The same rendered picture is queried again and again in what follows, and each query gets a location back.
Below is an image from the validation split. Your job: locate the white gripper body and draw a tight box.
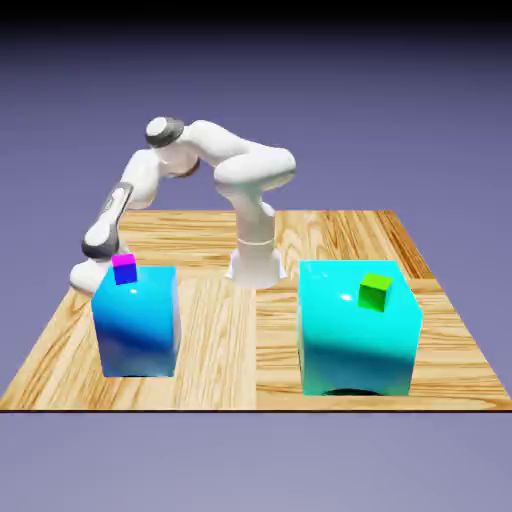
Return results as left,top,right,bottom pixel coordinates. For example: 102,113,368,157
69,259,114,295

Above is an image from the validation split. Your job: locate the small blue cube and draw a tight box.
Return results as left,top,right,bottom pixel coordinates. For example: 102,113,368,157
110,252,139,286

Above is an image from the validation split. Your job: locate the small green cube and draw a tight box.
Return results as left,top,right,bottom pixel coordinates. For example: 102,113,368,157
357,272,394,314

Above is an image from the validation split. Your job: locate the large blue box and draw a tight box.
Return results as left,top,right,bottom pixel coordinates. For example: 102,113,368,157
90,264,182,379

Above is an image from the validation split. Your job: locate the large cyan box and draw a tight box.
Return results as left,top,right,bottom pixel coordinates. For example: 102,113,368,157
296,258,424,398

